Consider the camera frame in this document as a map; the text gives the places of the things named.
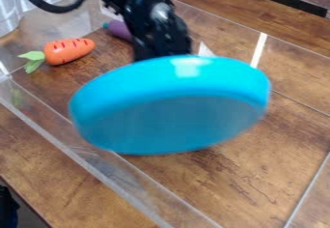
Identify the purple toy eggplant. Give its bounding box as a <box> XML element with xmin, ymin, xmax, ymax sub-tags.
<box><xmin>104</xmin><ymin>19</ymin><xmax>133</xmax><ymax>42</ymax></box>

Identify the blue round plastic tray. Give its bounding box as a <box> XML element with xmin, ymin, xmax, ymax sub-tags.
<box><xmin>69</xmin><ymin>55</ymin><xmax>273</xmax><ymax>155</ymax></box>

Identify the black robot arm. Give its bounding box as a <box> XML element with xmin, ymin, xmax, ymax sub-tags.
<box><xmin>102</xmin><ymin>0</ymin><xmax>193</xmax><ymax>61</ymax></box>

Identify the clear acrylic enclosure wall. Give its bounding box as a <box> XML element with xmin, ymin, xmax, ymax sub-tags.
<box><xmin>0</xmin><ymin>0</ymin><xmax>330</xmax><ymax>228</ymax></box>

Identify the orange toy carrot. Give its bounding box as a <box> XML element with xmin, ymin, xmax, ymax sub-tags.
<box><xmin>19</xmin><ymin>38</ymin><xmax>95</xmax><ymax>73</ymax></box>

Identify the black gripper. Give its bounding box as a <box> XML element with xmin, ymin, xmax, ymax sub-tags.
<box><xmin>130</xmin><ymin>11</ymin><xmax>194</xmax><ymax>62</ymax></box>

